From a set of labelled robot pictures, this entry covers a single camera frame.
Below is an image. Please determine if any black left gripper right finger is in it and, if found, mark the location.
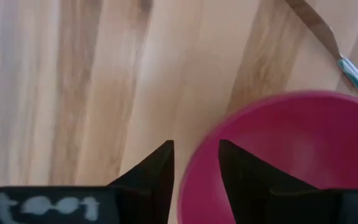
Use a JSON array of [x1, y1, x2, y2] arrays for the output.
[[218, 139, 358, 224]]

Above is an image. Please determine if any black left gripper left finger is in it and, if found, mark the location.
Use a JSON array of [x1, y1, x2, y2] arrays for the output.
[[0, 139, 175, 224]]

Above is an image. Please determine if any pink bowl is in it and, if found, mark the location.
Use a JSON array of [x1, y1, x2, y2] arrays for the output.
[[177, 90, 358, 224]]

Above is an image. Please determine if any teal handled knife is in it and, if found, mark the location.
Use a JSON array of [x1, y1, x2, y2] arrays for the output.
[[283, 0, 358, 106]]

